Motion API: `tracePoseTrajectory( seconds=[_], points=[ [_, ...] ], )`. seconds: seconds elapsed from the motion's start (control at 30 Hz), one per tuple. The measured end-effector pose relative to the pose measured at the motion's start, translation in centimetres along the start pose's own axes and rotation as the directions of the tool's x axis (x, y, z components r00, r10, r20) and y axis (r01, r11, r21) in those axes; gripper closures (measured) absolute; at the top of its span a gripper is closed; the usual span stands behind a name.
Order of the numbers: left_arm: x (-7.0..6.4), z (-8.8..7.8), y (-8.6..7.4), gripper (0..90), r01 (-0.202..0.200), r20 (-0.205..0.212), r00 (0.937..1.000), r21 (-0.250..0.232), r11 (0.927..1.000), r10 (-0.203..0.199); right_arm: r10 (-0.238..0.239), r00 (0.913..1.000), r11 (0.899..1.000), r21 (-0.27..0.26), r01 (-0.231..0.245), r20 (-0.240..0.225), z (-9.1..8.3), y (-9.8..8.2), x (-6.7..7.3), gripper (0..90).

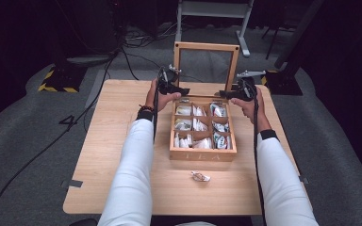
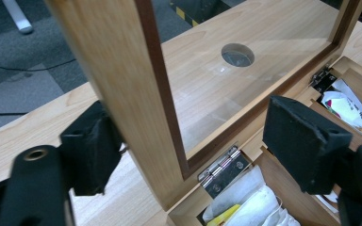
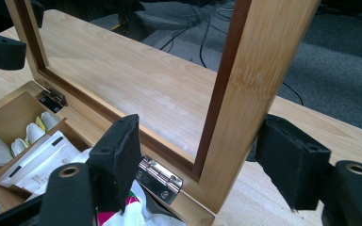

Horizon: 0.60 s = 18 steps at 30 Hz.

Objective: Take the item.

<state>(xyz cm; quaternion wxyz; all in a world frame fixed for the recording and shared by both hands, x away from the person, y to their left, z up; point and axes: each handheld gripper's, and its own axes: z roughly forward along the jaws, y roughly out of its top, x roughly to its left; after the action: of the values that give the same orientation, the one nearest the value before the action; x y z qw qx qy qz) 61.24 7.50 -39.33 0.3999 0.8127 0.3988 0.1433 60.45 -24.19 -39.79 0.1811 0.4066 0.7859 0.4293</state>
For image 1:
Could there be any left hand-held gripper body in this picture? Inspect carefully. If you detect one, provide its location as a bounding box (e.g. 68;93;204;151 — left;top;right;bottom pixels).
156;63;183;95

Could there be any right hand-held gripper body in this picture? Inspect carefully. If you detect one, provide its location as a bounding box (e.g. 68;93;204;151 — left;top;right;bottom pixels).
236;70;267;103

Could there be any wooden tea box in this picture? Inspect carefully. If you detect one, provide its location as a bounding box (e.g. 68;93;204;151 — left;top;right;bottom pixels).
169;40;240;163

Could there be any white tea bag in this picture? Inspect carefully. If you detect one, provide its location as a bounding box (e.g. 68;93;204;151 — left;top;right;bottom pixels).
190;170;212;183

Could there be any person's left hand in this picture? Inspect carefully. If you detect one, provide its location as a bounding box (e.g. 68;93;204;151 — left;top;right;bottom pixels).
144;78;183;114

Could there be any person's right hand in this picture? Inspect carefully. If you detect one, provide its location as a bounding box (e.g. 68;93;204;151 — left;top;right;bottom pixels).
230;87;273;133

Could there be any black stand base striped tape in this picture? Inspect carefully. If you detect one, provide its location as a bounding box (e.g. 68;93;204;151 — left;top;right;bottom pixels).
38;64;88;94
260;69;304;96

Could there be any pile of tea bags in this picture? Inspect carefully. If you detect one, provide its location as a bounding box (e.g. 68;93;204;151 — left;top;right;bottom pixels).
173;102;232;150

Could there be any black tripod stand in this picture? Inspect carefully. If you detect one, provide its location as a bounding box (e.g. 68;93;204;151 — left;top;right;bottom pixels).
261;23;296;61

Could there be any grey slanted metal pole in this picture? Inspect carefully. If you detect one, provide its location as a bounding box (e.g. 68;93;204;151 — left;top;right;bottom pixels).
274;0;325;71

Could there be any black equipment cabinet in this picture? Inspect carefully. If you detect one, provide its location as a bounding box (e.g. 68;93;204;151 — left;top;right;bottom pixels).
56;0;127;58

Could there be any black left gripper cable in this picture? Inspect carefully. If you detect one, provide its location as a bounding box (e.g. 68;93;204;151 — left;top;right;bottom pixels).
152;90;161;143

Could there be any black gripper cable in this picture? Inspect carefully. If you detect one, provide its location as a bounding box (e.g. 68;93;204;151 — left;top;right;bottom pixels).
252;90;269;226
152;90;161;143

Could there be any thin black floor cable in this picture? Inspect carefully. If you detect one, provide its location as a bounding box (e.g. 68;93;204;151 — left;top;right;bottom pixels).
120;46;204;84

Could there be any dark beaded bracelet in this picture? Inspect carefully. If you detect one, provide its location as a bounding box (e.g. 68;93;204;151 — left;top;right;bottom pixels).
138;104;156;115

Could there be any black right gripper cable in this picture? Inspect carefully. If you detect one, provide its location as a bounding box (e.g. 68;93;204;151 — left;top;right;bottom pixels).
252;90;269;226

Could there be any white metal desk frame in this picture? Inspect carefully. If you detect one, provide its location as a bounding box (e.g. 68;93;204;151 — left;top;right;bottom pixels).
173;0;255;58

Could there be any long black floor cable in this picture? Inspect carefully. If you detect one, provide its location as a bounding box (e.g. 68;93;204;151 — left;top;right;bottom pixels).
0;51;121;226

